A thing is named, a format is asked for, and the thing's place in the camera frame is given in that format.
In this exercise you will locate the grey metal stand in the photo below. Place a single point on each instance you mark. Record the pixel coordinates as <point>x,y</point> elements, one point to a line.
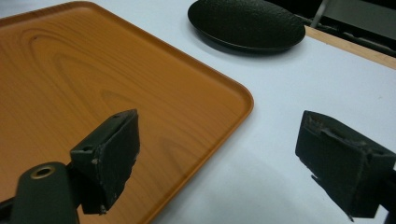
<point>358,15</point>

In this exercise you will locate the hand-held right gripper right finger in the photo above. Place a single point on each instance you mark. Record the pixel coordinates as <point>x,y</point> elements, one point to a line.
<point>339,161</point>

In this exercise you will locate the black textured plate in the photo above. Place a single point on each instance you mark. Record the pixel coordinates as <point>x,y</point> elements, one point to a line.
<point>246,25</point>

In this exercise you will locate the orange wood-grain tray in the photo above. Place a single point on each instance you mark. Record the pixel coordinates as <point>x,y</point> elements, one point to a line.
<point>93,81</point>

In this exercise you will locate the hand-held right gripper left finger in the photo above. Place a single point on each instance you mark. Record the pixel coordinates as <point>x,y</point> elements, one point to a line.
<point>109,165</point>

